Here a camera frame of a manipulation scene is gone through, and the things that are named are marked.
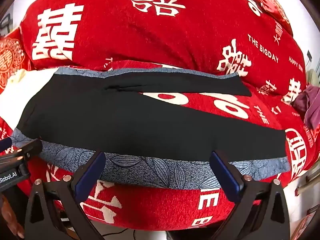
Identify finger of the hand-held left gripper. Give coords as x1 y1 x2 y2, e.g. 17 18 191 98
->
0 139 43 167
0 137 13 152

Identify black cable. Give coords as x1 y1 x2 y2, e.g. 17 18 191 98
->
102 228 151 240

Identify red printed pillow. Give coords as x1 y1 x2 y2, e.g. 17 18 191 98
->
246 0 295 36

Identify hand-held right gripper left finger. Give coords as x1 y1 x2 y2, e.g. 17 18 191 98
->
24 151 107 240

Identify black pants with blue trim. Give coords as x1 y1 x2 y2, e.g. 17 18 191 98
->
11 66 292 190

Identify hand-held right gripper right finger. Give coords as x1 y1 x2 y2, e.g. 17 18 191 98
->
209 151 297 240

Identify red pillow with round emblem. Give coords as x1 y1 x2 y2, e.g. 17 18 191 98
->
0 29 33 90

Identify red printed blanket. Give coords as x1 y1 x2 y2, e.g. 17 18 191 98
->
0 0 320 232

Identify purple cloth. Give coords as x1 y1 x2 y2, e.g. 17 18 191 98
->
293 84 320 131

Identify white cloth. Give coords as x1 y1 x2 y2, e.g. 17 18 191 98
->
0 69 55 101

